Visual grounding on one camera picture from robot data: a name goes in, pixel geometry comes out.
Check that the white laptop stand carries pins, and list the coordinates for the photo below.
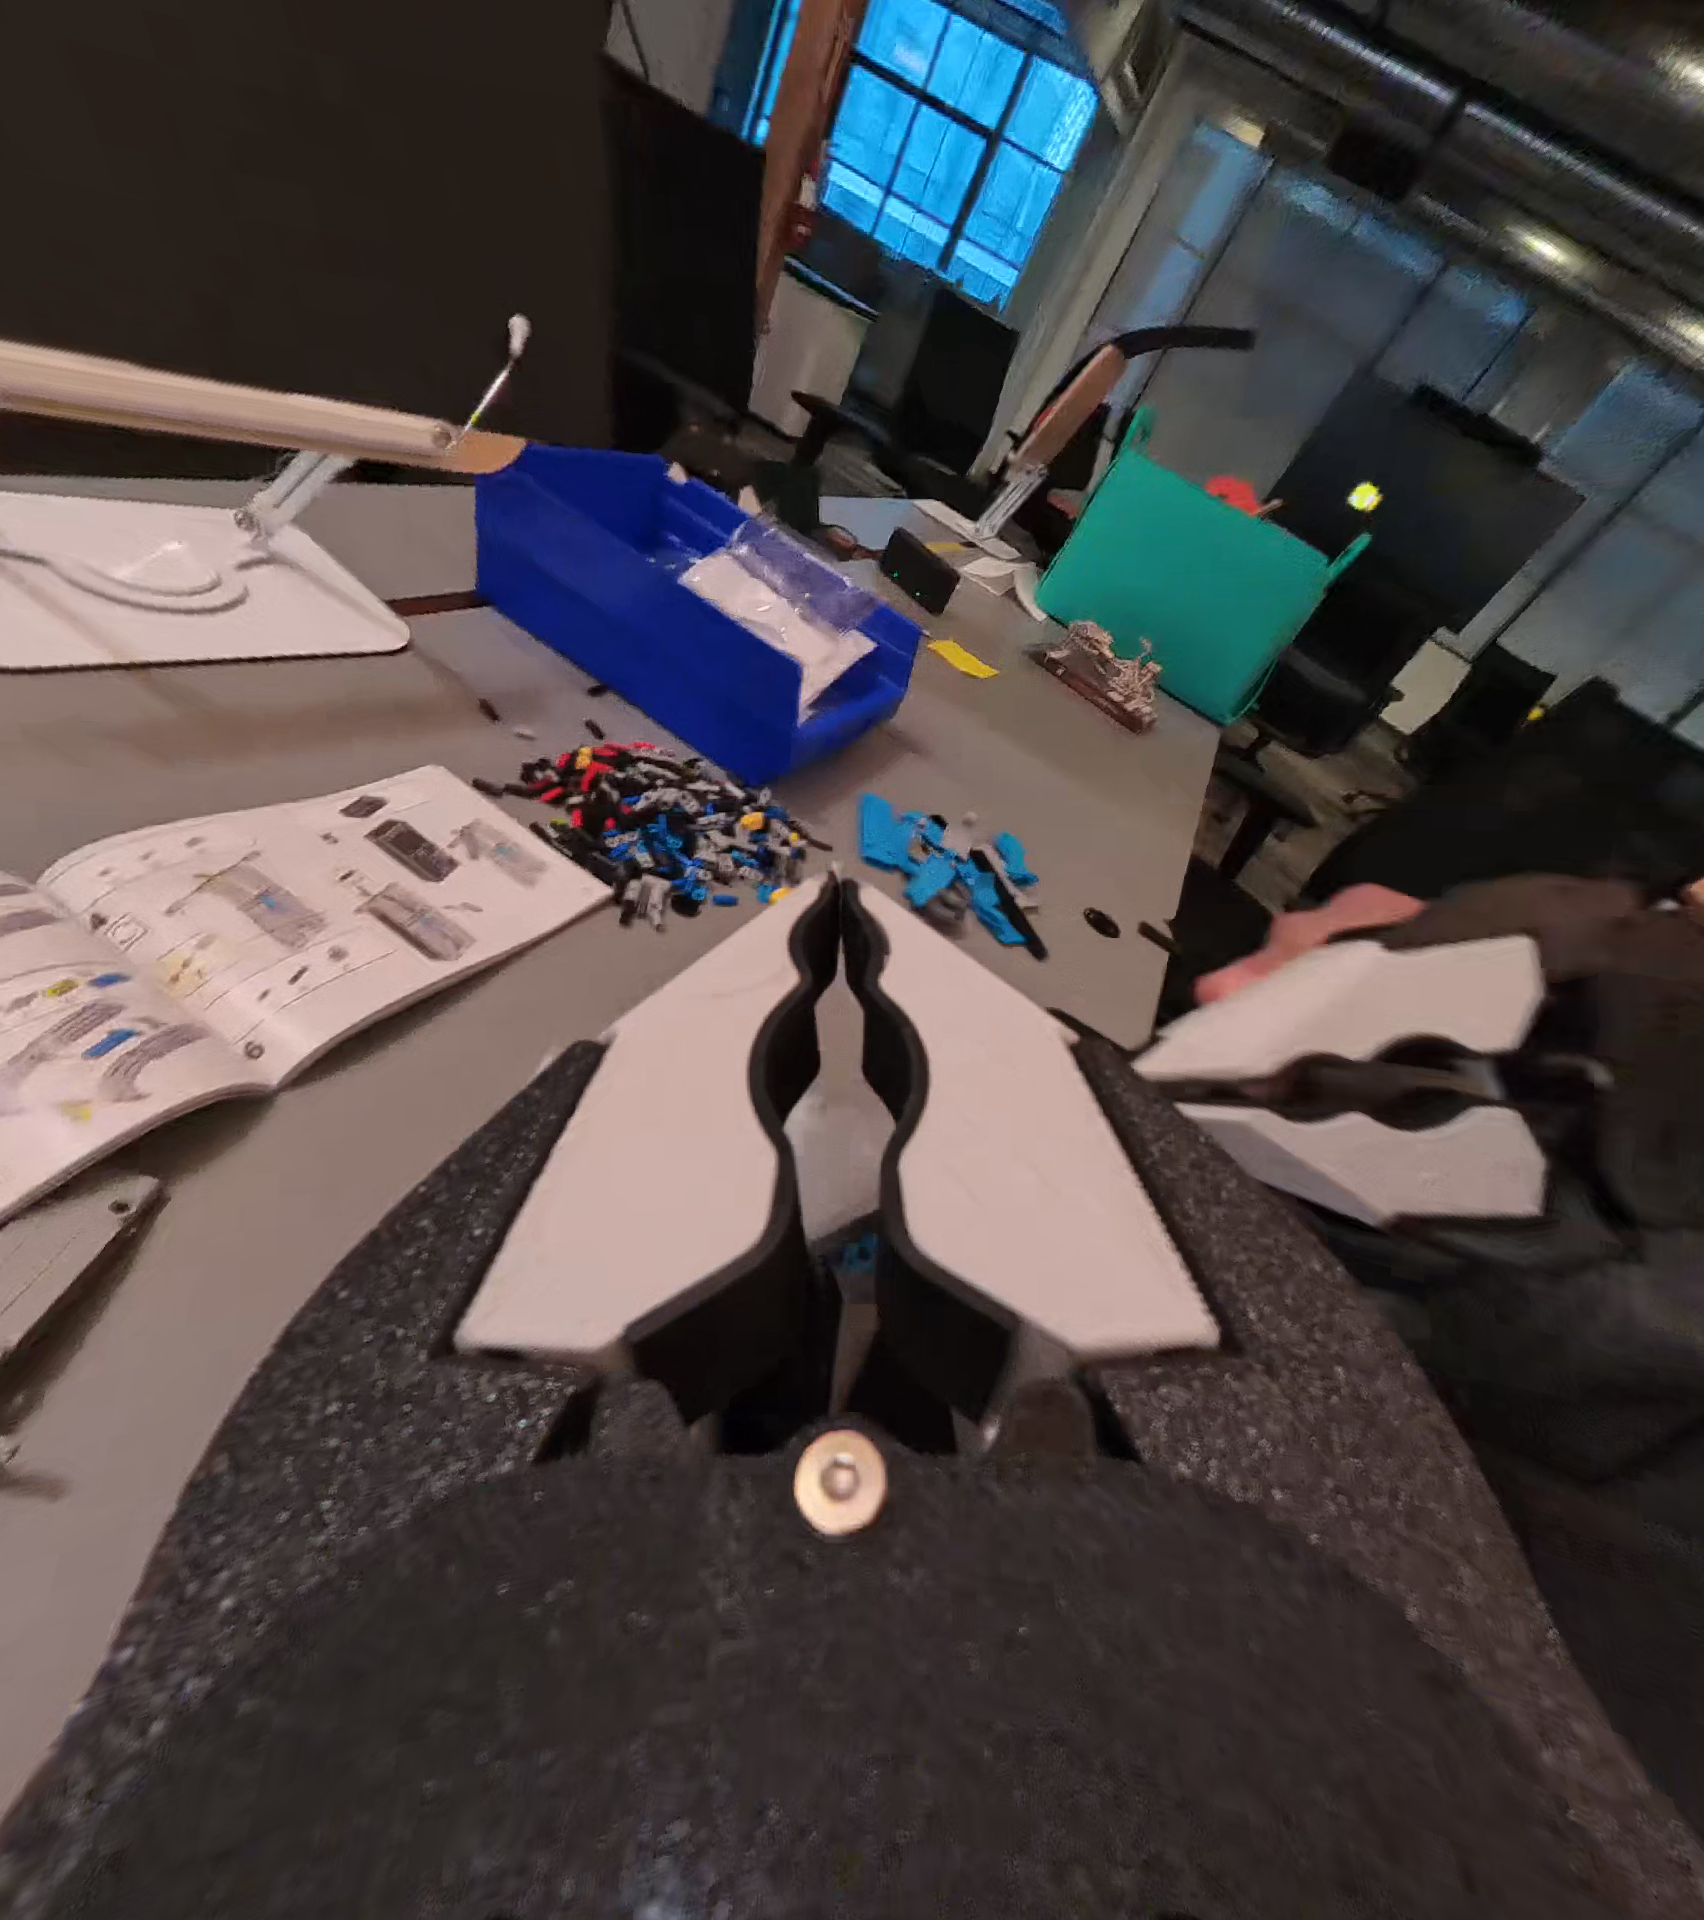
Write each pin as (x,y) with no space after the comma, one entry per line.
(268,180)
(194,405)

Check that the person's right hand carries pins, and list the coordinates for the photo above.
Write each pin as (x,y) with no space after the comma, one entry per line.
(1301,930)

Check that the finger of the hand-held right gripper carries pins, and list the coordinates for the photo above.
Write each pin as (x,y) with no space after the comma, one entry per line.
(1422,1168)
(1363,1005)

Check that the pile of small brick parts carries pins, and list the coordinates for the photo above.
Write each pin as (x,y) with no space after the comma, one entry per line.
(656,839)

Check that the blue-lit paned window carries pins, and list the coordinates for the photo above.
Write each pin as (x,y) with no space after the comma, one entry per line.
(943,148)

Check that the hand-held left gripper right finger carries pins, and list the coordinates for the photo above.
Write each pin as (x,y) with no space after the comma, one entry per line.
(1047,1200)

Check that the small black device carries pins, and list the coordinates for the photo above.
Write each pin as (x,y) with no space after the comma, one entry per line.
(921,570)

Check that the blue plastic bin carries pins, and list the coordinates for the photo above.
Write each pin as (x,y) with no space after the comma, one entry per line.
(596,601)

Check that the small clear plastic bag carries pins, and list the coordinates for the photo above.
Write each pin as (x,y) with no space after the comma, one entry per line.
(791,614)

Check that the blue brick panel assembly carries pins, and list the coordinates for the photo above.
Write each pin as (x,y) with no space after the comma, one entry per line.
(929,871)

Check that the grey desk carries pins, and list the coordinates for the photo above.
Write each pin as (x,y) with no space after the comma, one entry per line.
(389,1168)

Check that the grey brick panel assembly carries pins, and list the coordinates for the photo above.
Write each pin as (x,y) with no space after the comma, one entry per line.
(11,1290)

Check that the wooden cutout model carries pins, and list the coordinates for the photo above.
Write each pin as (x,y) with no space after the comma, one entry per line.
(1098,668)

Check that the black monitor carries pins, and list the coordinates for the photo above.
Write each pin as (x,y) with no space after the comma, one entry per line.
(1435,510)

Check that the open instruction booklet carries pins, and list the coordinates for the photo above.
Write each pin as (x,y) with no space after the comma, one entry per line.
(194,974)

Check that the silver ventilation duct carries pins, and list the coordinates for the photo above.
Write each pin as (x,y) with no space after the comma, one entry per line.
(1544,148)

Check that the teal plastic bin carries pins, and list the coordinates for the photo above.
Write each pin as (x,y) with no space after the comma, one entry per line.
(1183,584)

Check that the yellow paper note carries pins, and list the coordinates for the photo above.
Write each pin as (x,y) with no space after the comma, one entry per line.
(961,660)

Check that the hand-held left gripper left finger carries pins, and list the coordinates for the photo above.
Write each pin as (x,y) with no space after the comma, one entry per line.
(626,1200)

